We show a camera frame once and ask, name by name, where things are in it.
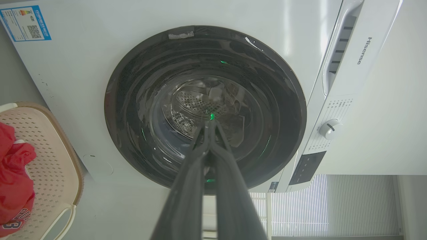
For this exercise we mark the blue energy label sticker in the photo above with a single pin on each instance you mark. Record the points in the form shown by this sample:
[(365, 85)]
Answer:
[(25, 23)]

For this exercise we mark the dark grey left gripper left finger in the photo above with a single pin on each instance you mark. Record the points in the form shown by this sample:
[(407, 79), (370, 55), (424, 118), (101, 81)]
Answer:
[(186, 196)]

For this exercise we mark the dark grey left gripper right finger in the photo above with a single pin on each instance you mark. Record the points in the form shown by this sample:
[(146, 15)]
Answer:
[(233, 200)]

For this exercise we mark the red garment with print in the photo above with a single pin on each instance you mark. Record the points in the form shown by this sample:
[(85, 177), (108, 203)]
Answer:
[(13, 186)]

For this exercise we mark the beige perforated laundry basket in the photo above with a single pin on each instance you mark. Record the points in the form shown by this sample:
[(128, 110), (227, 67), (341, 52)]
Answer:
[(56, 166)]

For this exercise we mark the white Hisense washing machine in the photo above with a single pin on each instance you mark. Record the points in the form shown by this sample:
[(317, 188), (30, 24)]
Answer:
[(86, 80)]

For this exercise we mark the round dark washing machine door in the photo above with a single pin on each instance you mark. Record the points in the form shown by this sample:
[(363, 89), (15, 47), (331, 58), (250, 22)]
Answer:
[(267, 110)]

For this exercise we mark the white washing machine control knob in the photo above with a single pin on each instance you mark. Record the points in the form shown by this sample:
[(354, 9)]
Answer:
[(330, 128)]

